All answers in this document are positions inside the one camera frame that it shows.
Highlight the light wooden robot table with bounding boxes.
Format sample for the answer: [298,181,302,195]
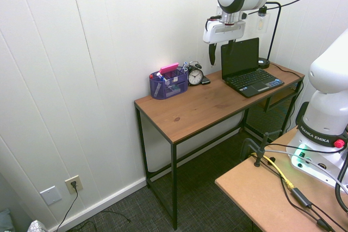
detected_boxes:
[214,125,348,232]

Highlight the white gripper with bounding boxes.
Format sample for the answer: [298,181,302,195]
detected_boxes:
[202,21,247,67]

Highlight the beige wall outlet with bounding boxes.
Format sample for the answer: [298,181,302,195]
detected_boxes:
[64,175,83,195]

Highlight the purple mesh desk organizer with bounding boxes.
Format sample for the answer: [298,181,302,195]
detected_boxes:
[148,66,189,101]

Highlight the yellow ethernet cable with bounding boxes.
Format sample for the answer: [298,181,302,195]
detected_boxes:
[267,156,296,191]

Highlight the black laptop power cable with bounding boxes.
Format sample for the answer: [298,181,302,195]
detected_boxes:
[268,61,303,131]

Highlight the pink sticky note pad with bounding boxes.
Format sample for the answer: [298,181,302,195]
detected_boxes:
[159,62,179,75]

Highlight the black metal clamp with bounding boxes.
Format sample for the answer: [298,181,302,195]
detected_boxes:
[240,131,282,168]

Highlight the gray cable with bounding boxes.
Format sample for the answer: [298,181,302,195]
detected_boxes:
[264,148,348,184]

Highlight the black power cord with plug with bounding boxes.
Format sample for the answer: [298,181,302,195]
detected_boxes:
[55,180,132,232]

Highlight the black twin-bell alarm clock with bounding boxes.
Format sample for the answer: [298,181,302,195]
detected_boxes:
[187,60,205,87]

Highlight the white blank wall plate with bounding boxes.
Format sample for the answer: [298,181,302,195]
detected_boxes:
[39,185,63,206]

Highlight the black desk lamp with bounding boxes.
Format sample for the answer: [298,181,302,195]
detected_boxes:
[256,1,282,70]

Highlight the black cable adapter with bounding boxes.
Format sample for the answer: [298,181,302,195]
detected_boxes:
[290,187,314,209]

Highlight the black laptop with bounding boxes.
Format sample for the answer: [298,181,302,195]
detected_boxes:
[220,37,285,99]

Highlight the wooden desk with black frame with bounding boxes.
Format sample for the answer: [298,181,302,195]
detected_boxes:
[133,62,306,230]

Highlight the patterned tissue box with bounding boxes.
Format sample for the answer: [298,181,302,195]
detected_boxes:
[28,219,48,232]

